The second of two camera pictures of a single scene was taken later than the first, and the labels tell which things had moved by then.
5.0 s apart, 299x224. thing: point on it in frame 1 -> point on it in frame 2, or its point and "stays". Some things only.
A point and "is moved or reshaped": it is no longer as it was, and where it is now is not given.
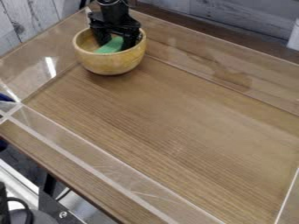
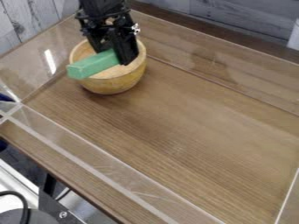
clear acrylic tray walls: (190, 139) stays
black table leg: (50, 185) stays
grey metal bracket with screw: (51, 206) stays
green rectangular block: (111, 46) is moved or reshaped
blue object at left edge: (5, 97) stays
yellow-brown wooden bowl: (107, 63) -> (118, 79)
